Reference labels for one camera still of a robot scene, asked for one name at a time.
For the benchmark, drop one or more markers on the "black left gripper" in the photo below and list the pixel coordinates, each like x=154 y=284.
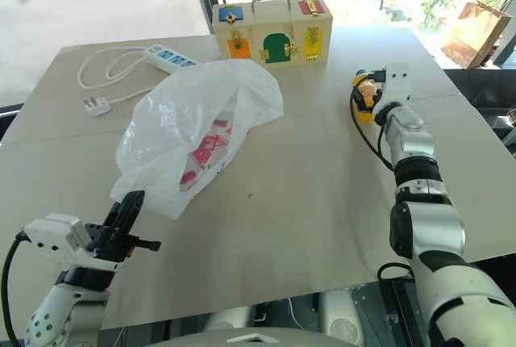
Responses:
x=105 y=247

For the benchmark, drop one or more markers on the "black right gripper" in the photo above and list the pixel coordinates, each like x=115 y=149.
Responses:
x=377 y=75

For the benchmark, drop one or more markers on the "yellow toy figure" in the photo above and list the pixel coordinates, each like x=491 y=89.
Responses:
x=364 y=105

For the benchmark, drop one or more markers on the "translucent white plastic bag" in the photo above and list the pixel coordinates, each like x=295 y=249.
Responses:
x=201 y=121

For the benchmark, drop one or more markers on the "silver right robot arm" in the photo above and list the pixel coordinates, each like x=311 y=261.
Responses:
x=423 y=218

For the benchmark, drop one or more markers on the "brown paper bag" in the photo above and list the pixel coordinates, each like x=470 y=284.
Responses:
x=475 y=36

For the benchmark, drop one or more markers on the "wooden lock box toy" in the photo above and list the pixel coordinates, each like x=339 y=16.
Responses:
x=274 y=26

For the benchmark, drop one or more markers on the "grey robot torso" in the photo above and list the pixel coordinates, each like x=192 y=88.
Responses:
x=258 y=333

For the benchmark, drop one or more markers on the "white power strip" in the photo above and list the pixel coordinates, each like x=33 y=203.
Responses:
x=171 y=57

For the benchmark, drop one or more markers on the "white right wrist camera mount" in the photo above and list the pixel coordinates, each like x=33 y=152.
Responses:
x=397 y=80

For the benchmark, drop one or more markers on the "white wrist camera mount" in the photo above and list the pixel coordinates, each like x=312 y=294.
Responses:
x=397 y=80
x=54 y=232

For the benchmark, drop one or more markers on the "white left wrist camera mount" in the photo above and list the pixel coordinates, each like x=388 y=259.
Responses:
x=54 y=232

